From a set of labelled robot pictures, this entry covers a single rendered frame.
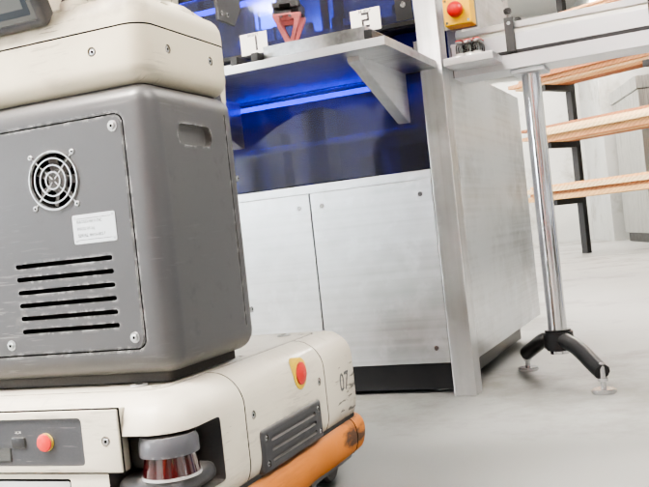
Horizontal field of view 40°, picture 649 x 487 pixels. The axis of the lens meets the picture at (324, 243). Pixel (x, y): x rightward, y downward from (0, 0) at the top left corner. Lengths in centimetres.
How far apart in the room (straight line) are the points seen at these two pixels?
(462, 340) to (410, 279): 21
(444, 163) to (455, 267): 27
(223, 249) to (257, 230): 123
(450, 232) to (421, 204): 11
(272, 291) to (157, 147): 138
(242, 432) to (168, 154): 40
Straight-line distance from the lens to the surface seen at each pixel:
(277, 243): 254
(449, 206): 236
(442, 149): 236
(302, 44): 212
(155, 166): 122
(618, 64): 869
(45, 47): 132
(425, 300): 239
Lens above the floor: 46
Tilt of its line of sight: level
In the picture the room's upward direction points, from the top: 6 degrees counter-clockwise
